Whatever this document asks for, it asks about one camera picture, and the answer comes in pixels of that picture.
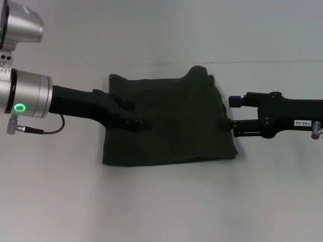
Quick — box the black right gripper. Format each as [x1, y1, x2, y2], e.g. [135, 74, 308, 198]
[218, 91, 323, 140]

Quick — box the dark green FREE print T-shirt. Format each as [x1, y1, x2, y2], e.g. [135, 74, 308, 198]
[101, 65, 239, 167]

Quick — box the silver metal plug connector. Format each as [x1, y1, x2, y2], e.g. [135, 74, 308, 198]
[310, 120, 323, 140]
[7, 115, 26, 135]

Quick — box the silver camera mount bracket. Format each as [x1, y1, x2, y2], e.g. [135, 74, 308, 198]
[0, 49, 14, 75]

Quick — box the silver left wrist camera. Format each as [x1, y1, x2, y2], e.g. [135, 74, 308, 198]
[0, 0, 45, 50]

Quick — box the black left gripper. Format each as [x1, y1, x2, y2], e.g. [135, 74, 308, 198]
[48, 85, 153, 133]

